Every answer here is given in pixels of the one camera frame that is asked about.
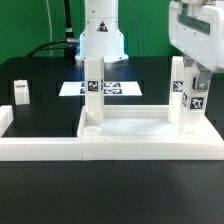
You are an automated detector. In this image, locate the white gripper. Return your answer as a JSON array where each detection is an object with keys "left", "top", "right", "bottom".
[{"left": 169, "top": 0, "right": 224, "bottom": 92}]

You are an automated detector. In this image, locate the white desk top tray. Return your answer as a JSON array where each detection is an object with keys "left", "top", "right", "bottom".
[{"left": 77, "top": 105, "right": 224, "bottom": 146}]

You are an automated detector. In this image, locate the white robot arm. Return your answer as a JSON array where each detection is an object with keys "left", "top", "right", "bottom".
[{"left": 75, "top": 0, "right": 224, "bottom": 73}]

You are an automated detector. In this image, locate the marker tag sheet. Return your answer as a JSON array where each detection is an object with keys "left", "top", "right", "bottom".
[{"left": 59, "top": 81, "right": 142, "bottom": 96}]

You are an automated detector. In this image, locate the black cable bundle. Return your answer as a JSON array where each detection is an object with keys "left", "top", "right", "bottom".
[{"left": 27, "top": 0, "right": 81, "bottom": 58}]

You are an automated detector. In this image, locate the white thin cable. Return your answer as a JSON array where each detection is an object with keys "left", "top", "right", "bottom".
[{"left": 45, "top": 0, "right": 54, "bottom": 58}]

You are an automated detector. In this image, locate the white U-shaped fence frame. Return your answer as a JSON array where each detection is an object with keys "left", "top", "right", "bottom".
[{"left": 0, "top": 106, "right": 224, "bottom": 161}]

